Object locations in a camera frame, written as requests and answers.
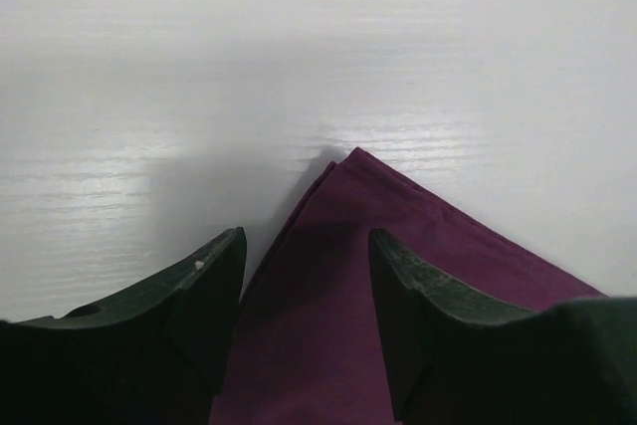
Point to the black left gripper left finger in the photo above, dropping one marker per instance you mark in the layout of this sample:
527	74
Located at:
153	353

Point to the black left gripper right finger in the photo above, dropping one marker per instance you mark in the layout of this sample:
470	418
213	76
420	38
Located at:
455	355

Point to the purple cloth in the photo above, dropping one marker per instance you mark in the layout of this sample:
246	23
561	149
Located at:
306	348

